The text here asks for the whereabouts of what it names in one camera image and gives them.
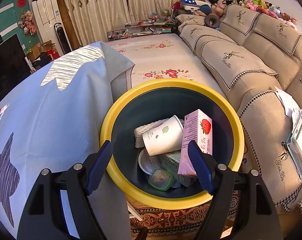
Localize beige sofa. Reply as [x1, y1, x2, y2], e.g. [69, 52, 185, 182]
[178, 5, 302, 213]

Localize beige patterned curtains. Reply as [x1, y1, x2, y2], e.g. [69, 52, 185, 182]
[64, 0, 180, 46]

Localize black tower fan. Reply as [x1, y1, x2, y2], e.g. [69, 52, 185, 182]
[54, 22, 72, 54]

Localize pile of plush toys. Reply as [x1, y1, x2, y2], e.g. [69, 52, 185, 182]
[172, 0, 297, 30]

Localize floral pink floor mattress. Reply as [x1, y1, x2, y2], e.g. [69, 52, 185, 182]
[107, 34, 226, 101]

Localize large black television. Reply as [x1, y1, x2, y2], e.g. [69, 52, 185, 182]
[0, 34, 31, 102]

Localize artificial flower wall decoration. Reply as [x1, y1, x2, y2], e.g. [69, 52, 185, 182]
[18, 10, 37, 36]

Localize patterned red rug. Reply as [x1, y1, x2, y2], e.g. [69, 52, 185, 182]
[126, 142, 254, 240]

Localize low glass coffee table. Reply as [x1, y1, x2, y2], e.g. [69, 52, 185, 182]
[106, 21, 175, 42]

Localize papers on sofa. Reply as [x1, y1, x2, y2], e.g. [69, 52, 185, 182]
[275, 87, 302, 179]

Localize white foam fruit net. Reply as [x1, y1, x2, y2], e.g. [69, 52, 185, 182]
[134, 118, 171, 149]

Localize white standing air conditioner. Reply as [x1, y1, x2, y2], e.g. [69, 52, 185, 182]
[31, 0, 72, 56]

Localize white paper cup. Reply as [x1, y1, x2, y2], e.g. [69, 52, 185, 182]
[142, 115, 184, 156]

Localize white instant noodle bowl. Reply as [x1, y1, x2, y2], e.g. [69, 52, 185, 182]
[138, 148, 161, 175]

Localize blue star tablecloth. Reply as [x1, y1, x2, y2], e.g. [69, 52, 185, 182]
[0, 42, 134, 237]

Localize yellow rim dark trash bin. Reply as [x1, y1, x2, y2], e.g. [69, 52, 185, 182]
[100, 79, 244, 210]

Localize green white drink carton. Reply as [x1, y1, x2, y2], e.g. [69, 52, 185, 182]
[157, 151, 197, 187]

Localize green lid clear jar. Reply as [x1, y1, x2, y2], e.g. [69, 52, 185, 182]
[148, 168, 176, 191]

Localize pink strawberry milk carton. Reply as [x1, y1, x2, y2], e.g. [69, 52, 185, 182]
[178, 109, 213, 176]

